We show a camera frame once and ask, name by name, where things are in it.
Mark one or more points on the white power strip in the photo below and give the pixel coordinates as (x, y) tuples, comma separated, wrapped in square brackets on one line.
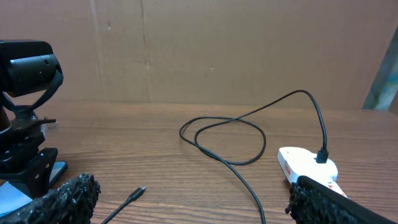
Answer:
[(294, 163)]

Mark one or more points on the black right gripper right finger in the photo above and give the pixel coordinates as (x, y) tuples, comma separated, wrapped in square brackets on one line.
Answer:
[(311, 202)]

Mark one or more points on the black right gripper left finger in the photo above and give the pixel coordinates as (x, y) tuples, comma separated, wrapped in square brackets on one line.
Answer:
[(71, 203)]

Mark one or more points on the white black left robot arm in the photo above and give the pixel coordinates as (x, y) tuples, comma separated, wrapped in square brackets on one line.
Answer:
[(30, 76)]

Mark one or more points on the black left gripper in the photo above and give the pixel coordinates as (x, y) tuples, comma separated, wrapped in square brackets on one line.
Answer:
[(23, 164)]

